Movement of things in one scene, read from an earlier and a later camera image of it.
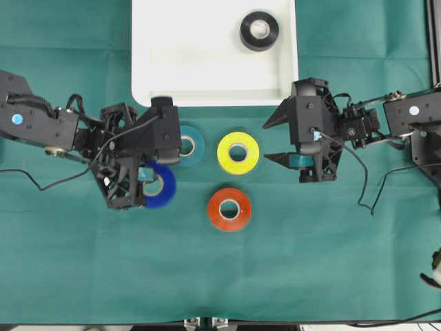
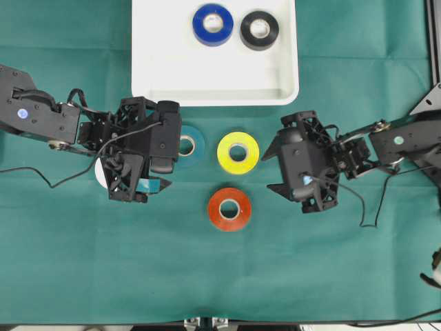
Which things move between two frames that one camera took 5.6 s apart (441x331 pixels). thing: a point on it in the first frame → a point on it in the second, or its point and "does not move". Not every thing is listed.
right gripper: [319, 127] → [313, 158]
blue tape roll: [168, 192] → [209, 38]
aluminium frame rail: [433, 12] does not move
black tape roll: [255, 43] does not move
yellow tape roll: [247, 164] does not move
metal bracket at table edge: [206, 324] does not move
